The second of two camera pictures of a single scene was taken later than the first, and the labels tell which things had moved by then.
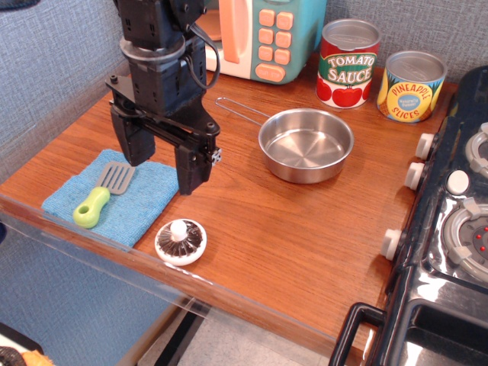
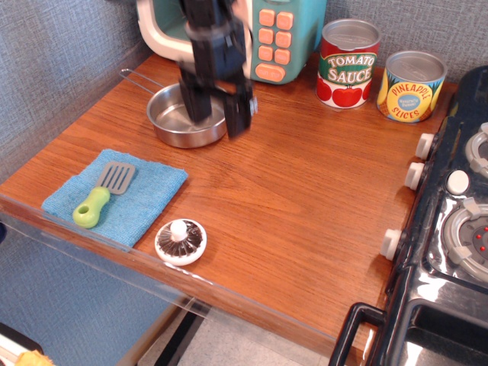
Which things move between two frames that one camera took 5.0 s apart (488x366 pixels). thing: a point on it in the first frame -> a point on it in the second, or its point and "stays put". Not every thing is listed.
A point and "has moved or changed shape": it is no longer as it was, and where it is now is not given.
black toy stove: x=436 y=307 stays put
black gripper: x=167 y=88 -> x=219 y=59
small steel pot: x=301 y=146 has moved or changed shape
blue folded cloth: x=153 y=189 stays put
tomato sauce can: x=348 y=49 stays put
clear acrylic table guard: x=70 y=296 stays put
